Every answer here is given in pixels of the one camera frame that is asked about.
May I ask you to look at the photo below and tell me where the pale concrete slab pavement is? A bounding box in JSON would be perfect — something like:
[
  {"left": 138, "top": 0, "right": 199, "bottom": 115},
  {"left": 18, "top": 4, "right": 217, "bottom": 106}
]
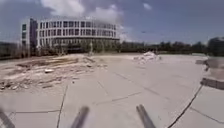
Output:
[{"left": 0, "top": 53, "right": 224, "bottom": 128}]

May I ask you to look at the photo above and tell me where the pile of white rubble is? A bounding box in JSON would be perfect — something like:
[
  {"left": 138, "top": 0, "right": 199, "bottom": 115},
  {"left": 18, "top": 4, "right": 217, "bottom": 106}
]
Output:
[{"left": 133, "top": 50, "right": 162, "bottom": 64}]

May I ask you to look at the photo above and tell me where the large white curved building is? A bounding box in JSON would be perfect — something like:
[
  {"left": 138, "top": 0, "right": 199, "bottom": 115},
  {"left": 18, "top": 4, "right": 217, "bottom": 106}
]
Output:
[{"left": 20, "top": 17, "right": 121, "bottom": 51}]

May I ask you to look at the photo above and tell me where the row of dark trees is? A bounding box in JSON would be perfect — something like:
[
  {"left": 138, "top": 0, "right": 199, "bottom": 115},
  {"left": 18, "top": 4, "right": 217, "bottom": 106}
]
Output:
[{"left": 119, "top": 36, "right": 224, "bottom": 57}]

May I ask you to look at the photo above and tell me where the robot's own part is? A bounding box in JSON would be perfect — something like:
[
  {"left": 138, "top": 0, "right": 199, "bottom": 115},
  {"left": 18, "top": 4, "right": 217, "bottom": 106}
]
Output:
[
  {"left": 135, "top": 104, "right": 157, "bottom": 128},
  {"left": 69, "top": 105, "right": 91, "bottom": 128}
]

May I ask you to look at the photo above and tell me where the sandy rubble dirt patch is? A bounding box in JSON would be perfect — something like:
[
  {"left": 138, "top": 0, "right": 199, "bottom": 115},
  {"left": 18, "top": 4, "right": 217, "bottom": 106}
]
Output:
[{"left": 0, "top": 54, "right": 108, "bottom": 92}]

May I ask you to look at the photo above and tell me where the dark fence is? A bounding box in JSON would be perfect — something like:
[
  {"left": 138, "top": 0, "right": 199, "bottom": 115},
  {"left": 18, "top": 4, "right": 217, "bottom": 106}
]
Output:
[{"left": 0, "top": 41, "right": 41, "bottom": 61}]

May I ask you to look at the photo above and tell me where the grey concrete block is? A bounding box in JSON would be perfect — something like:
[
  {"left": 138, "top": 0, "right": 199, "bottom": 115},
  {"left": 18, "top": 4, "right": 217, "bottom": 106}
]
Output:
[{"left": 195, "top": 56, "right": 224, "bottom": 91}]

